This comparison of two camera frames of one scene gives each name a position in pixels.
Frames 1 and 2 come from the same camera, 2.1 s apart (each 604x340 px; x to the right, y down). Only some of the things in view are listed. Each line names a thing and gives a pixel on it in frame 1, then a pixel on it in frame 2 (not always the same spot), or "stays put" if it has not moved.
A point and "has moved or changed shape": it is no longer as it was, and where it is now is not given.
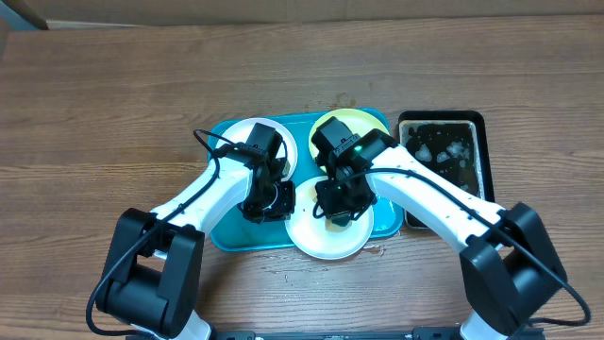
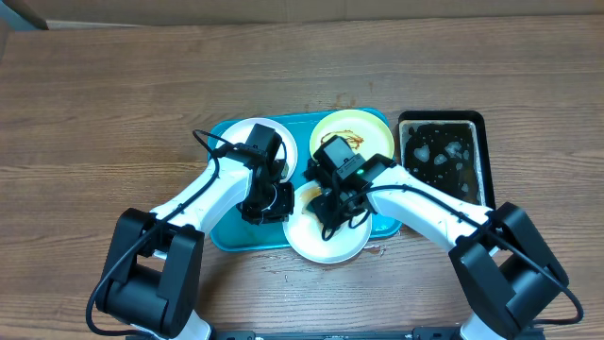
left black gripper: [281, 212] stays put
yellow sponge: [330, 226] has moved or changed shape
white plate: [241, 131] stays put
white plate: [318, 236] stays put
